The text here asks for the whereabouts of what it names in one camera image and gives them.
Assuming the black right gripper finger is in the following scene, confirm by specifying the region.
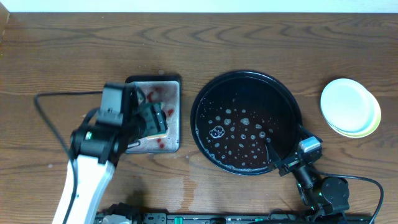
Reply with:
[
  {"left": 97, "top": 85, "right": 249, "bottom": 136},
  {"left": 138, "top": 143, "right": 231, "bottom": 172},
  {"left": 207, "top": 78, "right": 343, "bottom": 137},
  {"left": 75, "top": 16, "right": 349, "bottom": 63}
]
[
  {"left": 298, "top": 124, "right": 314, "bottom": 139},
  {"left": 265, "top": 138, "right": 280, "bottom": 164}
]

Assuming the green scrubbing sponge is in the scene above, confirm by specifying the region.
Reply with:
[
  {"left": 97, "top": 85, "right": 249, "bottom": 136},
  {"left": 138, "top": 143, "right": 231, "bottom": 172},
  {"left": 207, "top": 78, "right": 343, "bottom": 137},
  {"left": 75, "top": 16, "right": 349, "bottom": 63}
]
[{"left": 146, "top": 103, "right": 168, "bottom": 136}]

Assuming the mint green plate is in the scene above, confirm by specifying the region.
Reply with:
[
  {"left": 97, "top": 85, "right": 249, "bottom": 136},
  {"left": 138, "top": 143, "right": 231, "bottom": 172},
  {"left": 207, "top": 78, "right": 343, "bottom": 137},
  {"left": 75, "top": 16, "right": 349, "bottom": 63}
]
[{"left": 320, "top": 78, "right": 374, "bottom": 133}]

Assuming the yellow plate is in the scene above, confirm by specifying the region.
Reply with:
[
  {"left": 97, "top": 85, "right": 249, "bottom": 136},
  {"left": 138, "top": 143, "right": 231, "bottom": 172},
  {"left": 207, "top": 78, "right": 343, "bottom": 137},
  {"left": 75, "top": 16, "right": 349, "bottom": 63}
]
[{"left": 329, "top": 93, "right": 381, "bottom": 138}]

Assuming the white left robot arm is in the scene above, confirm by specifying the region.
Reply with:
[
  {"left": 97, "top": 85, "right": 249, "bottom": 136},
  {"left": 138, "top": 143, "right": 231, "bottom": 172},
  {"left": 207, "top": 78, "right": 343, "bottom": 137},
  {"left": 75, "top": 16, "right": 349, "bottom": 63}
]
[{"left": 52, "top": 93, "right": 168, "bottom": 223}]

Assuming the black rectangular wash tray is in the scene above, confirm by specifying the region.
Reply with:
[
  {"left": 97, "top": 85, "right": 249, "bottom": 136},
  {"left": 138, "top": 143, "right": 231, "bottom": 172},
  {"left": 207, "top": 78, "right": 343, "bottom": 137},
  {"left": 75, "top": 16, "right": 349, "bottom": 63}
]
[{"left": 126, "top": 74, "right": 182, "bottom": 154}]

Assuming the round black tray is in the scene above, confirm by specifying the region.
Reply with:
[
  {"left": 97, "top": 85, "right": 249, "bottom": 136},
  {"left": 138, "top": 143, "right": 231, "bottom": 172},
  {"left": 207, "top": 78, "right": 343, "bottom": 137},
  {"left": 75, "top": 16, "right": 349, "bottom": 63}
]
[{"left": 190, "top": 70, "right": 302, "bottom": 175}]

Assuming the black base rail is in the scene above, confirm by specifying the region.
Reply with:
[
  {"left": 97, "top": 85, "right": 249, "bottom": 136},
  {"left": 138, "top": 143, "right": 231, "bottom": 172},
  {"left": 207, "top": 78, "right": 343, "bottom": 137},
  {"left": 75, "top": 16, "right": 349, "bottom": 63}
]
[{"left": 94, "top": 203, "right": 371, "bottom": 224}]

